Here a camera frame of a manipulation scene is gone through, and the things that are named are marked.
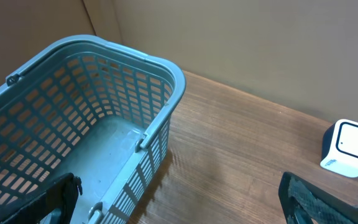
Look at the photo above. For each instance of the grey plastic shopping basket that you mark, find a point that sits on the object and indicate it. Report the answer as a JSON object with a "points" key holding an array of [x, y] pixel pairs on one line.
{"points": [[94, 108]]}

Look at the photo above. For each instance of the white barcode scanner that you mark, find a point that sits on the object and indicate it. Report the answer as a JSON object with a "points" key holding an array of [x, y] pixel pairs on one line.
{"points": [[340, 148]]}

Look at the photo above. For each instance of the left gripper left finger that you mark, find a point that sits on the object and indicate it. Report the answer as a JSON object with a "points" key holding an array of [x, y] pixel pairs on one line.
{"points": [[57, 199]]}

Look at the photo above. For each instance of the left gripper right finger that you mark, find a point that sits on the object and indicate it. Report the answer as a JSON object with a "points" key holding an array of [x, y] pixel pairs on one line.
{"points": [[303, 202]]}

